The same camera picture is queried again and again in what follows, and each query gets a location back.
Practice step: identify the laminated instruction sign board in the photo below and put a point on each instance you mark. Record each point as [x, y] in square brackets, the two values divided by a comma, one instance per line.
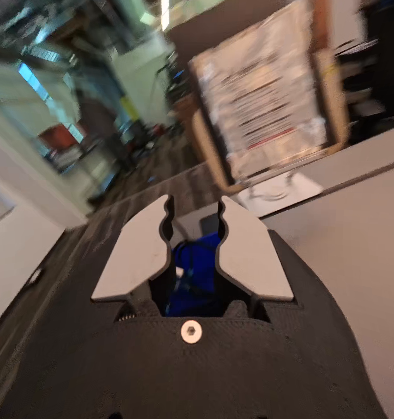
[334, 108]

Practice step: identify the blue plastic bin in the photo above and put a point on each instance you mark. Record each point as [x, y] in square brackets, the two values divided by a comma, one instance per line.
[197, 288]

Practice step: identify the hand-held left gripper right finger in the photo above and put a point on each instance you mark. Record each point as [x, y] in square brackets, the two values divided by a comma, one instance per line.
[252, 255]

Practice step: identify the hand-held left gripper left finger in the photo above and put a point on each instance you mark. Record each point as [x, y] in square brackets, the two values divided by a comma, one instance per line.
[134, 252]

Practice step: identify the red object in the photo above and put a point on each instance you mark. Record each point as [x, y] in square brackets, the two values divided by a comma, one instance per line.
[61, 134]

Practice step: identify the white sign stand base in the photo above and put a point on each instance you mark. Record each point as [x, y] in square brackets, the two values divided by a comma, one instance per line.
[298, 193]

